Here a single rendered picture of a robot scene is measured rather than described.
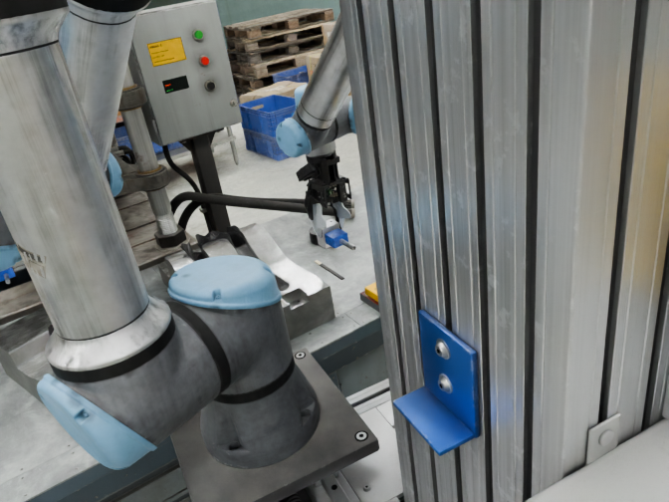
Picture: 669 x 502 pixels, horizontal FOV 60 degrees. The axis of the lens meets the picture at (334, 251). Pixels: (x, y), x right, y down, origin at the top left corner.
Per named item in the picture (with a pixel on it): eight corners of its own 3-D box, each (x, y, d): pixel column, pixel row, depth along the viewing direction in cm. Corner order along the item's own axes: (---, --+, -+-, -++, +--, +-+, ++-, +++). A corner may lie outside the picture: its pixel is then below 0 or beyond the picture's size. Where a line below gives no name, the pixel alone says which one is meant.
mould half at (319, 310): (335, 318, 135) (327, 268, 129) (235, 368, 124) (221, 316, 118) (245, 249, 174) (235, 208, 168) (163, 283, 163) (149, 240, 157)
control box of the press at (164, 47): (301, 368, 247) (220, -2, 179) (237, 401, 234) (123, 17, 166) (277, 345, 264) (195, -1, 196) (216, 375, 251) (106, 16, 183)
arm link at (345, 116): (347, 145, 116) (309, 140, 123) (381, 128, 122) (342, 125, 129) (341, 107, 112) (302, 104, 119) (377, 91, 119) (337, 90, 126)
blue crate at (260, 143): (318, 148, 515) (314, 124, 505) (278, 162, 495) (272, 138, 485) (283, 137, 561) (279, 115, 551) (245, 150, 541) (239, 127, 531)
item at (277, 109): (314, 125, 506) (309, 101, 495) (274, 138, 486) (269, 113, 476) (278, 116, 551) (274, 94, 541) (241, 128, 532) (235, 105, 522)
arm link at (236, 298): (314, 348, 70) (295, 251, 64) (234, 418, 62) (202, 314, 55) (247, 322, 78) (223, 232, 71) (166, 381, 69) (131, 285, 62)
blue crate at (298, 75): (327, 84, 685) (324, 67, 676) (290, 95, 662) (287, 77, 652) (309, 81, 714) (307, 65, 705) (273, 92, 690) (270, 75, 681)
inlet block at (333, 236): (363, 254, 139) (360, 234, 136) (346, 262, 136) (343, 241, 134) (334, 237, 149) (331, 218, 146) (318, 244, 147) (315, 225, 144)
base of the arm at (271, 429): (339, 432, 71) (327, 370, 66) (222, 489, 66) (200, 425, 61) (293, 368, 83) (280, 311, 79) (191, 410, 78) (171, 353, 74)
